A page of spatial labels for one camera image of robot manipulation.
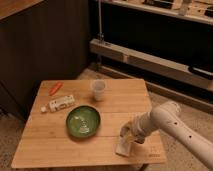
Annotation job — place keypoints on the black object on shelf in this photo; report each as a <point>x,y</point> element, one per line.
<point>200,72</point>

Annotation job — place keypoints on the wooden shelf unit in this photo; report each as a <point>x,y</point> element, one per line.
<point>158,48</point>

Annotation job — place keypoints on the white plastic bottle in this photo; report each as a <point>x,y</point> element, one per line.
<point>58,104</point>

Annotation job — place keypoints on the metal pole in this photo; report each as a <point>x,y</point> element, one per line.
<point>101,37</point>

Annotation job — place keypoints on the clear plastic cup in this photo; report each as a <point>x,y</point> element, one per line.
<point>98,87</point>

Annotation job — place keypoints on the green plate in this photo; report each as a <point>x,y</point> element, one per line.
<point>83,121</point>

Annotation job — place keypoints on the wooden table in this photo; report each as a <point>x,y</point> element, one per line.
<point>45,142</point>

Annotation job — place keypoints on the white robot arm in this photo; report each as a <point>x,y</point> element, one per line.
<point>166,118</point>

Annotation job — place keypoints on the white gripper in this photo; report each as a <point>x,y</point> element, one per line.
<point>133,126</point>

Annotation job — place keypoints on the orange carrot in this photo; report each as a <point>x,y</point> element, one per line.
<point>55,88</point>

